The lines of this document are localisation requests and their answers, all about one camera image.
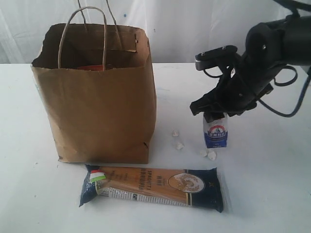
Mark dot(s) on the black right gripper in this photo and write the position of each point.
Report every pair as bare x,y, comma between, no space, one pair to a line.
255,69

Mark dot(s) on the small white blue milk carton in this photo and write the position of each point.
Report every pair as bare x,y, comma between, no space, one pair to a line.
216,133

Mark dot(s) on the kraft pouch with orange label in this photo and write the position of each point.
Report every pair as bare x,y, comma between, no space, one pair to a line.
93,68

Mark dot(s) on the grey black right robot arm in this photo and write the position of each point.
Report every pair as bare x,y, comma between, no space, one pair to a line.
296,48

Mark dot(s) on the brown paper shopping bag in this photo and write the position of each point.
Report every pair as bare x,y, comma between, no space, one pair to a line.
98,116

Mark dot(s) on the spaghetti pack dark blue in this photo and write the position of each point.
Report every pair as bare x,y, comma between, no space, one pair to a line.
178,187

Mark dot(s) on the white backdrop curtain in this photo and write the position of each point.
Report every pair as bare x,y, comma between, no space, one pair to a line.
177,29

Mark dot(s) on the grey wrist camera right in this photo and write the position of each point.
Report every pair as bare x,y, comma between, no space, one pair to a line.
222,56

